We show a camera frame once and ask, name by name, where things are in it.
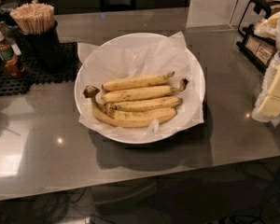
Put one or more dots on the brown sauce bottle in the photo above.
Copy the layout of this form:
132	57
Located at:
11	61

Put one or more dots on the white paper liner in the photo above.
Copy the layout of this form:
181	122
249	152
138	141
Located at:
130	59

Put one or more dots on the black rubber mesh mat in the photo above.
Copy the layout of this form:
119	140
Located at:
36	75

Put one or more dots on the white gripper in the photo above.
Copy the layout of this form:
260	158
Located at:
270	106

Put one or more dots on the bottom curved yellow banana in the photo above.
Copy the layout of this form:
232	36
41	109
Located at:
127	119

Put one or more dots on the black stir stick cup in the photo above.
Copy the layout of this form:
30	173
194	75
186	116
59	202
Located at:
46	47

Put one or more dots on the bundle of wooden stir sticks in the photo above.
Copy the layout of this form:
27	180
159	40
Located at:
34	18

